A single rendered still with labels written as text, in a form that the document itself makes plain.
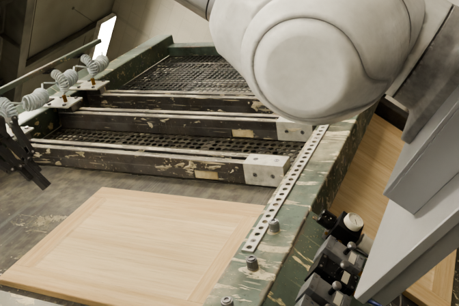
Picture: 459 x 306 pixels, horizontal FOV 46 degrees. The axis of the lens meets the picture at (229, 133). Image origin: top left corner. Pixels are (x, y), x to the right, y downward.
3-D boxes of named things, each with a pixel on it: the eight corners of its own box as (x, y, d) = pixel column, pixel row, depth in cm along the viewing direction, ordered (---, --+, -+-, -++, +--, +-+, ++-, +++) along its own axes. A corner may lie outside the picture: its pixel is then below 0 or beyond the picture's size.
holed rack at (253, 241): (253, 253, 122) (253, 251, 121) (241, 251, 123) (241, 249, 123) (382, 37, 254) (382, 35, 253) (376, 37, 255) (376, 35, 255)
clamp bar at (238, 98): (326, 120, 191) (322, 56, 181) (67, 110, 242) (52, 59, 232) (334, 108, 199) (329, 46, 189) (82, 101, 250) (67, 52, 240)
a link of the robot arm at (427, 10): (457, -6, 80) (330, -75, 84) (452, 13, 65) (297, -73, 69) (397, 82, 88) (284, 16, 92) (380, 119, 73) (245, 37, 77)
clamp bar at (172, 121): (311, 145, 175) (305, 76, 165) (39, 128, 226) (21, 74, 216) (320, 131, 184) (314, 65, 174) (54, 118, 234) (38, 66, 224)
